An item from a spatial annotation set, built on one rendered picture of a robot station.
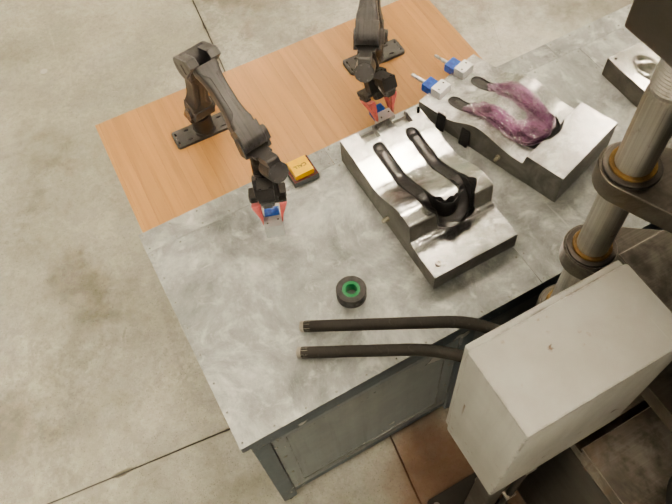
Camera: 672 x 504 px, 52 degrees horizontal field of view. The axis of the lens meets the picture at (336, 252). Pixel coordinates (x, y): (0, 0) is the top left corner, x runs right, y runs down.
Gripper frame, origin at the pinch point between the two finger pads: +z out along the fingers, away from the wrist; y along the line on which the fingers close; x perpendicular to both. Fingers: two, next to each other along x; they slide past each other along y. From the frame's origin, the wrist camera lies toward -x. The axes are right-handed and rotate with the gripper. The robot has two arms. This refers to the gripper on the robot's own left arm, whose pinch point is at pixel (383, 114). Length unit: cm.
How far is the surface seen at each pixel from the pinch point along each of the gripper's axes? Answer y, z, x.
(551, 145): 29.3, 13.9, -37.5
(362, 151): -14.4, 1.8, -11.9
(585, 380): -33, -3, -121
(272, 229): -47, 9, -15
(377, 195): -18.5, 9.9, -23.7
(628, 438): -3, 60, -93
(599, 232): -8, -5, -99
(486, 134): 18.0, 8.5, -24.6
